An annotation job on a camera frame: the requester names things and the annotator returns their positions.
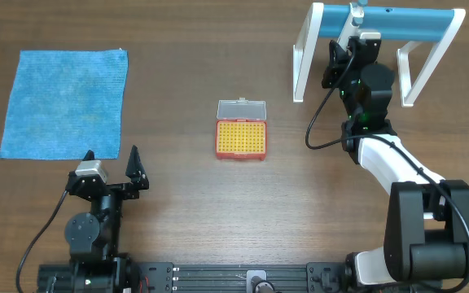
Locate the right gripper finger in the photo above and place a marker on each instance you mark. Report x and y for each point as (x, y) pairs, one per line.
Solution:
(337, 55)

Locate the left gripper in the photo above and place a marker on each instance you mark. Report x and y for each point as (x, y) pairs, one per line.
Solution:
(116, 190)

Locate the white pipette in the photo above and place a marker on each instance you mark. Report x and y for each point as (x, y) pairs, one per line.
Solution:
(350, 28)

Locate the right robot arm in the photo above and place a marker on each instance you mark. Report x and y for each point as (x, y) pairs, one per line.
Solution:
(409, 211)

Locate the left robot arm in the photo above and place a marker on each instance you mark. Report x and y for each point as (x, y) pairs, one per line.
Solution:
(96, 232)

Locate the blue cloth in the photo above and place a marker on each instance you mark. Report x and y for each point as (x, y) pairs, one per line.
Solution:
(65, 103)

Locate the white and blue stand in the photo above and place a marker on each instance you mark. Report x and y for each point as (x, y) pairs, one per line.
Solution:
(405, 22)

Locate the red and yellow tip box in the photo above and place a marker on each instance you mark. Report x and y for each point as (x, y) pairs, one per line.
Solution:
(241, 136)

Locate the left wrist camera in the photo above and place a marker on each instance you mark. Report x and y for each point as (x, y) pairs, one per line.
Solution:
(92, 170)

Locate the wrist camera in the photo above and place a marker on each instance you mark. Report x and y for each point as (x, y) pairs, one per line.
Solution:
(92, 170)
(369, 35)

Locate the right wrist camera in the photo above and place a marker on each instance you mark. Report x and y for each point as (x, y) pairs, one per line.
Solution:
(369, 35)

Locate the mounting rail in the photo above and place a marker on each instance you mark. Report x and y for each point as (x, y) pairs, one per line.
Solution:
(218, 278)

